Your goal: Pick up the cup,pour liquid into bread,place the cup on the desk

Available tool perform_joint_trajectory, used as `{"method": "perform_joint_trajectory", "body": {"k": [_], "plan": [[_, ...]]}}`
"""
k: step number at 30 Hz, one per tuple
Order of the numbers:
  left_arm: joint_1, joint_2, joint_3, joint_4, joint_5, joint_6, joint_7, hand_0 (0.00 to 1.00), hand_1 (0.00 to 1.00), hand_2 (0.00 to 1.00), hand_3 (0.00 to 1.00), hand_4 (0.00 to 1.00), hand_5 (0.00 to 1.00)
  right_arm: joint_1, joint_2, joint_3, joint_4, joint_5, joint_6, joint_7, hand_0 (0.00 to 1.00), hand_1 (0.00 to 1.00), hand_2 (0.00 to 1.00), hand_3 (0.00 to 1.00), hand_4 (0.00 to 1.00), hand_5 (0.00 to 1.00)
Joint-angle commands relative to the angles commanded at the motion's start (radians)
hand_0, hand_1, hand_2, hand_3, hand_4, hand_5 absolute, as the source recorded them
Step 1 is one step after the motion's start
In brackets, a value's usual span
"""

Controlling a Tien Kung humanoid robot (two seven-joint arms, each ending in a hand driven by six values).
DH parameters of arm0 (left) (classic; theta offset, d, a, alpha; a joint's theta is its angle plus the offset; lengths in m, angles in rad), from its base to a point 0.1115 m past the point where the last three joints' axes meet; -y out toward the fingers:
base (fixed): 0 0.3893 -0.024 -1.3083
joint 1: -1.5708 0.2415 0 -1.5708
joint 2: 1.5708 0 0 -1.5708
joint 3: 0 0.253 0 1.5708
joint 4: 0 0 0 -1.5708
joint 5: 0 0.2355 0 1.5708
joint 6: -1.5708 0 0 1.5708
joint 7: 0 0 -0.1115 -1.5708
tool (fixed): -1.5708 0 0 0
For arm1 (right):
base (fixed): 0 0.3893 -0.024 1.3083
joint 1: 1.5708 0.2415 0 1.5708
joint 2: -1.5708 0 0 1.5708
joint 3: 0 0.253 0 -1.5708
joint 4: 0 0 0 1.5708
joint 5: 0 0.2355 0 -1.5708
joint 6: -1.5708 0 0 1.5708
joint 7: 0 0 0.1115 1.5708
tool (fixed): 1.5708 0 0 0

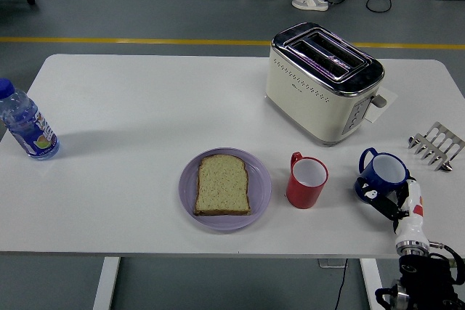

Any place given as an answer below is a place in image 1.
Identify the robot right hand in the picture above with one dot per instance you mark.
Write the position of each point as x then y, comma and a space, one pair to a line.
410, 223

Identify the blue enamel mug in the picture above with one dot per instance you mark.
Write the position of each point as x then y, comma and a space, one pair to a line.
387, 174

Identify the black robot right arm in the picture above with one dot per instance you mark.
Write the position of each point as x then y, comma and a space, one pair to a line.
425, 277

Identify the slice of bread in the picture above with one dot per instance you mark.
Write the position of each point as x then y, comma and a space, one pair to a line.
221, 186

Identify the white table leg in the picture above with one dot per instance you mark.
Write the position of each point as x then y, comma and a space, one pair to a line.
370, 284
105, 284

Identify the silver metal toast rack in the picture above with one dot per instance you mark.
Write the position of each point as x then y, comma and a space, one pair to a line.
436, 146

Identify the grey under-table socket box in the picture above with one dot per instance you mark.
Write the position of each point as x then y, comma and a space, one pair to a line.
328, 263

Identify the red enamel mug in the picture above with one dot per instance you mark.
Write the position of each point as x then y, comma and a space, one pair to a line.
303, 197

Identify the white paper card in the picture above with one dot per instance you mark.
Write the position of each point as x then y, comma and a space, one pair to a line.
379, 114

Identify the cream and chrome toaster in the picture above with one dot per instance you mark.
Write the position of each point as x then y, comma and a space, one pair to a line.
309, 106

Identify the purple round plate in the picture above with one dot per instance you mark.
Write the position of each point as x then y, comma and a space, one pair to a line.
259, 186

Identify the yellow floor tape line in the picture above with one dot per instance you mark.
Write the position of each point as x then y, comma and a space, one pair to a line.
145, 40

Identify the blue-capped water bottle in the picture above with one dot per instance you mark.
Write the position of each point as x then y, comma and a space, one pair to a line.
29, 128

